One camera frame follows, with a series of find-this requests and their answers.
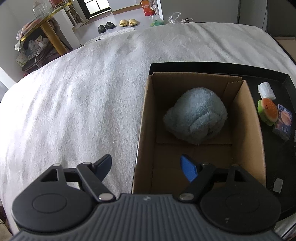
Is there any brown cardboard box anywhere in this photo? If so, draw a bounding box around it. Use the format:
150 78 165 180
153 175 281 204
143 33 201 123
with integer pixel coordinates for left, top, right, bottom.
132 72 266 195

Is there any light blue fluffy plush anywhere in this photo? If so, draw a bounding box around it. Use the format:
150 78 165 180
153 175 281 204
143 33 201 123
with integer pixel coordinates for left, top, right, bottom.
163 87 227 145

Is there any white fluffy blanket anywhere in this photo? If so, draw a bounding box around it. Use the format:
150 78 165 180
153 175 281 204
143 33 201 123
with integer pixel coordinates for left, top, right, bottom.
1 23 295 234

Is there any black shallow tray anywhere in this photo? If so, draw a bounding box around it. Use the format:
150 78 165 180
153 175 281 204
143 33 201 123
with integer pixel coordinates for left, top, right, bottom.
135 61 296 220

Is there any yellow-framed cluttered shelf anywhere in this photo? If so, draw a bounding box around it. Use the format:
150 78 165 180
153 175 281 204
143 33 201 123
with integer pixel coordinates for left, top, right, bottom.
15 1 73 74

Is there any left black slipper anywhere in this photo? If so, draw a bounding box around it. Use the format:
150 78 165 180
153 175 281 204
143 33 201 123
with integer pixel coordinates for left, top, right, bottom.
98 25 106 34

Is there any green plastic bag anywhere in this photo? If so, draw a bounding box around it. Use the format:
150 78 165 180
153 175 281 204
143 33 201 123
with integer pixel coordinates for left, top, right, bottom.
150 20 164 27

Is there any clear plastic bag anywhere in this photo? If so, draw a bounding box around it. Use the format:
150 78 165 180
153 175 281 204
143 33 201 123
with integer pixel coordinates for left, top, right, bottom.
168 11 181 24

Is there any dark framed window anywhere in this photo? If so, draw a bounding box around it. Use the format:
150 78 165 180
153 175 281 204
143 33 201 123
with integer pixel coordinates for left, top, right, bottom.
78 0 111 19

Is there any orange cardboard box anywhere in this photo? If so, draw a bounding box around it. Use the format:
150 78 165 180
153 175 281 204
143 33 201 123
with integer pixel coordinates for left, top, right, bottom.
140 0 155 16

